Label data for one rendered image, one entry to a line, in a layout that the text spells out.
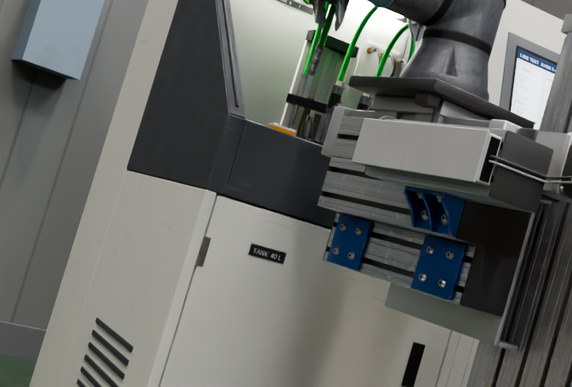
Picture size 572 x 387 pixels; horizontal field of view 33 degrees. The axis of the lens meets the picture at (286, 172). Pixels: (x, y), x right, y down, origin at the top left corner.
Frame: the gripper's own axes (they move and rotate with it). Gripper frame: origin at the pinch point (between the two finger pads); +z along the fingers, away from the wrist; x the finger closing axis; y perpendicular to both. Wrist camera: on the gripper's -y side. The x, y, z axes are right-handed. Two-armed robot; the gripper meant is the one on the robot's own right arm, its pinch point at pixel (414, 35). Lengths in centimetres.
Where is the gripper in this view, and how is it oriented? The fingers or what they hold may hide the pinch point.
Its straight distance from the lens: 213.7
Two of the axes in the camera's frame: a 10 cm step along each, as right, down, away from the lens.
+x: 8.6, 2.8, 4.3
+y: 4.2, 0.7, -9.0
